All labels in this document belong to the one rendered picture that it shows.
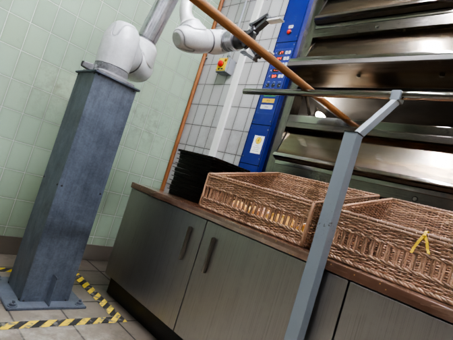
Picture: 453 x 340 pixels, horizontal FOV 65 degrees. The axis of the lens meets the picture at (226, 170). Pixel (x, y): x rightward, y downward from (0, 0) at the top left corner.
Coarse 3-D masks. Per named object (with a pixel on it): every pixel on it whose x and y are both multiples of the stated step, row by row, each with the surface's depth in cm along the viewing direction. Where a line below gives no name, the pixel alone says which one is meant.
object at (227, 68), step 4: (228, 60) 231; (232, 60) 233; (224, 64) 231; (228, 64) 231; (232, 64) 233; (216, 68) 236; (220, 68) 233; (224, 68) 230; (228, 68) 232; (232, 68) 234; (216, 72) 238; (220, 72) 235; (224, 72) 232; (228, 72) 232; (232, 72) 235
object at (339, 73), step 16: (288, 64) 185; (304, 64) 177; (320, 64) 171; (336, 64) 165; (352, 64) 160; (368, 64) 155; (384, 64) 150; (400, 64) 146; (416, 64) 142; (432, 64) 138; (448, 64) 135; (304, 80) 192; (320, 80) 185; (336, 80) 178; (352, 80) 172; (368, 80) 167; (384, 80) 161; (400, 80) 156; (416, 80) 152; (432, 80) 147; (448, 80) 143
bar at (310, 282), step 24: (312, 96) 143; (336, 96) 135; (360, 96) 128; (384, 96) 122; (408, 96) 116; (432, 96) 111; (360, 144) 103; (336, 168) 102; (336, 192) 100; (336, 216) 101; (312, 264) 100; (312, 288) 98; (288, 336) 100
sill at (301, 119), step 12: (288, 120) 194; (300, 120) 189; (312, 120) 184; (324, 120) 179; (336, 120) 174; (348, 120) 170; (360, 120) 166; (408, 132) 150; (420, 132) 147; (432, 132) 144; (444, 132) 141
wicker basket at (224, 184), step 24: (216, 192) 160; (240, 192) 139; (264, 192) 130; (288, 192) 176; (312, 192) 168; (360, 192) 154; (240, 216) 136; (264, 216) 128; (312, 216) 116; (288, 240) 118; (312, 240) 118
